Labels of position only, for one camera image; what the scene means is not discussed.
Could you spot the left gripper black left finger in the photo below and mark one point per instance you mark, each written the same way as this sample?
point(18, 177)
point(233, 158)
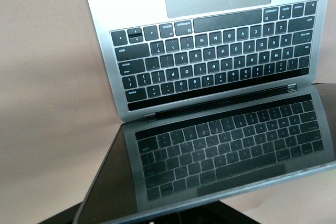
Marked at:
point(60, 214)

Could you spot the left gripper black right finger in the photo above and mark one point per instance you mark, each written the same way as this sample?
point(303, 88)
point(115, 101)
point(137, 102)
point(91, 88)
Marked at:
point(262, 217)

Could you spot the grey silver laptop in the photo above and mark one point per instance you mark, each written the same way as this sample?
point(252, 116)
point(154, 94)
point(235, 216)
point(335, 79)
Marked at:
point(210, 51)

